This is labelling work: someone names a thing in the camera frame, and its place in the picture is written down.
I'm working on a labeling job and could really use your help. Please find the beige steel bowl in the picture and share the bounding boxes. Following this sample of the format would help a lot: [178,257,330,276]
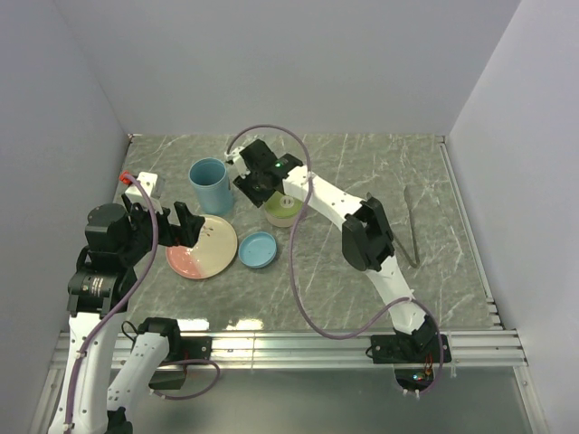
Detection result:
[265,212,297,228]

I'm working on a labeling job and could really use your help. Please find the tall blue lunch container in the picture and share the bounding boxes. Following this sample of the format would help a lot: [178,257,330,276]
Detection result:
[188,157,233,216]

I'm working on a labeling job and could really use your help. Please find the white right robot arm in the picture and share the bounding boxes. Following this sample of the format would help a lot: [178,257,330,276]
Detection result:
[225,139,443,362]

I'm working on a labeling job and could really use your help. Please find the aluminium mounting rail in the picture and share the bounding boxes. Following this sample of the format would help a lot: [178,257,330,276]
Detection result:
[48,328,529,371]

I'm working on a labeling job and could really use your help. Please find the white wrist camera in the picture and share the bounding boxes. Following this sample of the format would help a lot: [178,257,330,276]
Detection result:
[224,146,251,178]
[119,171,165,212]

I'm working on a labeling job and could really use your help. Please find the pink and cream plate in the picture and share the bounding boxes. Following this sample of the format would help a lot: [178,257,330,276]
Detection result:
[166,214,238,279]

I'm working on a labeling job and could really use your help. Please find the steel food tongs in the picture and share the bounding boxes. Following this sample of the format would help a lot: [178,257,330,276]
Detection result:
[394,185,421,269]

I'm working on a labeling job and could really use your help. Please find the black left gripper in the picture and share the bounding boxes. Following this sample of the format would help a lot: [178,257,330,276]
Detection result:
[120,191,204,264]

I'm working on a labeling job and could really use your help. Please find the green round lid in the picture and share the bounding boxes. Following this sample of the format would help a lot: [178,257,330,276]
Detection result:
[264,192,302,219]

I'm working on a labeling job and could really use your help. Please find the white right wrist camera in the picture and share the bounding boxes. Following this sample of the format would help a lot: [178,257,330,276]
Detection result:
[224,146,251,178]

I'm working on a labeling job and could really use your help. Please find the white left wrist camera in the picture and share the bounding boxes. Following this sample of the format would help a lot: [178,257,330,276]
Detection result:
[119,171,165,212]

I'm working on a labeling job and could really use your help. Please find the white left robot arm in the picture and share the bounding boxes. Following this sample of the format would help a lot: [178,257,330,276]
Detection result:
[49,199,204,433]

